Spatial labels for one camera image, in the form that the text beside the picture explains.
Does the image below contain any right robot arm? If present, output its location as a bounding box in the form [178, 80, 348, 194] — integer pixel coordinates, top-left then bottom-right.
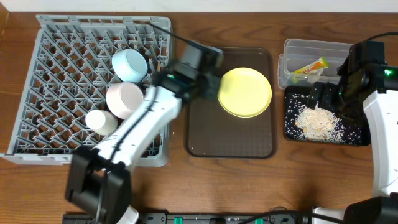
[307, 37, 397, 223]

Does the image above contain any left black cable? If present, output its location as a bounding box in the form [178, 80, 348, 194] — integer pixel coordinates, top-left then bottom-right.
[93, 22, 206, 224]

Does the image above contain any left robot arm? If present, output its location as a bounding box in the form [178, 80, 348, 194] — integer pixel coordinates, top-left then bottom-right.
[65, 41, 223, 223]

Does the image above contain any black cable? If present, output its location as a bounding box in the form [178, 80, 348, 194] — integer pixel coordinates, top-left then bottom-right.
[93, 22, 206, 224]
[365, 30, 398, 41]

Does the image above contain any green snack wrapper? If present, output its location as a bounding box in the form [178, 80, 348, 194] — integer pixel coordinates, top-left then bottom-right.
[292, 57, 329, 84]

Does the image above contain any black waste tray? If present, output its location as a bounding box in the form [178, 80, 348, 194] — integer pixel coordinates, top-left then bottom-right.
[283, 85, 371, 146]

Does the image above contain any white tissue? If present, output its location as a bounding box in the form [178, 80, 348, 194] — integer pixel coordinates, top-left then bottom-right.
[306, 70, 323, 84]

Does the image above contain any dark brown serving tray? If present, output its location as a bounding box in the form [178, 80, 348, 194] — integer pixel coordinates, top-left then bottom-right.
[185, 47, 277, 159]

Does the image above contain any white paper cup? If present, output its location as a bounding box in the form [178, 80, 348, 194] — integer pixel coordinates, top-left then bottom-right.
[85, 110, 118, 136]

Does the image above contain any right black cable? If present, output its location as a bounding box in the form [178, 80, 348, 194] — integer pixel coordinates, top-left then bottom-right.
[365, 30, 398, 41]

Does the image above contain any clear plastic bin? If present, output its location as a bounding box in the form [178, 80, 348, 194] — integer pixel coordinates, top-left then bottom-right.
[277, 39, 351, 90]

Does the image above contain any yellow round plate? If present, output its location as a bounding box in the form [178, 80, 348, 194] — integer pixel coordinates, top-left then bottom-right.
[218, 67, 272, 118]

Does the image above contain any light blue bowl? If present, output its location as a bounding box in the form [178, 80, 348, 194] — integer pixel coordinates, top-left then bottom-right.
[111, 49, 148, 83]

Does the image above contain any grey plastic dish rack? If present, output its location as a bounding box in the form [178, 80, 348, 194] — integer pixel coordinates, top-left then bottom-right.
[1, 15, 172, 165]

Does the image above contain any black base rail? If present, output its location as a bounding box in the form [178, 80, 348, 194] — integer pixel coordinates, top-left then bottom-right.
[62, 213, 313, 224]

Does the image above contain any white pink bowl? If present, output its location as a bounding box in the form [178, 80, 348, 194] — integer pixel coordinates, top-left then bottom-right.
[106, 82, 144, 119]

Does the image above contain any food scraps rice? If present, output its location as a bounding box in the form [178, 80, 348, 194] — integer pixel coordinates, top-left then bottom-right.
[285, 93, 363, 144]

